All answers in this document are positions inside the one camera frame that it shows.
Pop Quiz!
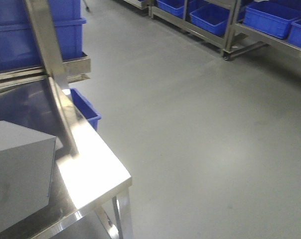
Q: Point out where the steel storage rack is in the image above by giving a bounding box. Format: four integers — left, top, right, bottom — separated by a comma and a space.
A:
127, 0, 301, 60

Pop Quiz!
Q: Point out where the blue bin on rack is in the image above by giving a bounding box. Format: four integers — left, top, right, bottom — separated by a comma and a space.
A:
189, 2, 232, 37
243, 0, 301, 39
156, 0, 197, 18

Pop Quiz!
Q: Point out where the blue floor bin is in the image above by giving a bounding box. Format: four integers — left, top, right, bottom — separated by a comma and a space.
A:
70, 88, 102, 131

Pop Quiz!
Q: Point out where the gray square base block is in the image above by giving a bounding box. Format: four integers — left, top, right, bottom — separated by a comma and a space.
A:
0, 121, 56, 233

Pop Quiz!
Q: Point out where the steel upright post right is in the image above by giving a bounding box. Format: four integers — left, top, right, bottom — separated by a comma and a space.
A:
24, 0, 69, 90

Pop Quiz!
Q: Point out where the large blue crate right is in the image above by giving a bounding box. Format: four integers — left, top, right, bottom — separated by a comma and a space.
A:
0, 0, 86, 71

